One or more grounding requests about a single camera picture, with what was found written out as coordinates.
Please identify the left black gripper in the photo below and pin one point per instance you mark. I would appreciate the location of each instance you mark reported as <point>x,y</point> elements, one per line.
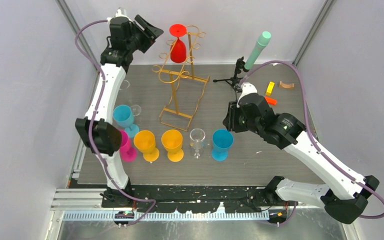
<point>150,33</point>

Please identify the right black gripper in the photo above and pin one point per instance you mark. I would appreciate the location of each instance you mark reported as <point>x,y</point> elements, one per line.
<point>230,121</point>

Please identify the blue wine glass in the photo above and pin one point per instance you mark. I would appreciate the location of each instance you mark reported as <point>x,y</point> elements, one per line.
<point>123,115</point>
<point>222,141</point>

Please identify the red wine glass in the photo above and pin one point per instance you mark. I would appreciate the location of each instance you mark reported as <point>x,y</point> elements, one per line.
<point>178,50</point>

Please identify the clear wine glass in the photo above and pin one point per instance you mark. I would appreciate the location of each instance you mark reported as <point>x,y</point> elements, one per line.
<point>197,139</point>
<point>127,95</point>

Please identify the yellow wine glass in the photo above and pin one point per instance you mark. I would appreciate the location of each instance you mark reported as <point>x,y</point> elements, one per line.
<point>172,141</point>
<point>145,142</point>

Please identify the pink wine glass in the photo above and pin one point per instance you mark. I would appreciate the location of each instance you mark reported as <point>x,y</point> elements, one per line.
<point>127,152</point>

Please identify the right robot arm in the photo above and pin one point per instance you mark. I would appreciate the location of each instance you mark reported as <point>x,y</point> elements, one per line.
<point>342,198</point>

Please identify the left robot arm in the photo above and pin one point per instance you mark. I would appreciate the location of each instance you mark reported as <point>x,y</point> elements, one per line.
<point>96,128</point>

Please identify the black tripod stand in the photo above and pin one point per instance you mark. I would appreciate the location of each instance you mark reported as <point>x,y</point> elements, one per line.
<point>234,81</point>

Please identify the orange block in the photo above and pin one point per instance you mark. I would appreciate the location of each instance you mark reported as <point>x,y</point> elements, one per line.
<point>271,101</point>

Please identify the yellow block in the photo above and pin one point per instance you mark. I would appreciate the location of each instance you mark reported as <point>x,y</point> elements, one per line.
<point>270,87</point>

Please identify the wooden arch block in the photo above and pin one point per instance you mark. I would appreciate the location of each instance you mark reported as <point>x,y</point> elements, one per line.
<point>286,85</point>

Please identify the mint green microphone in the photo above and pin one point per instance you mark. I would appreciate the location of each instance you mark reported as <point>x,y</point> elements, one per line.
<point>261,43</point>

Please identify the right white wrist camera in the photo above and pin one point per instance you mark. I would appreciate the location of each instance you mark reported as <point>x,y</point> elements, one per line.
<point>247,88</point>

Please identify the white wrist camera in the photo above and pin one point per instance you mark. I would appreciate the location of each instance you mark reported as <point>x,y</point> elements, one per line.
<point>247,88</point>
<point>121,12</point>

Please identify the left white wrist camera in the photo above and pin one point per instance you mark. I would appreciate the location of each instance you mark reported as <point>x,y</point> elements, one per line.
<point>121,12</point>

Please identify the gold wire glass rack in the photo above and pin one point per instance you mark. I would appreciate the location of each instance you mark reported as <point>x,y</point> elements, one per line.
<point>187,88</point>

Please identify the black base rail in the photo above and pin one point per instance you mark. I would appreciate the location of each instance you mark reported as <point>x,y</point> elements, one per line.
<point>197,199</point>

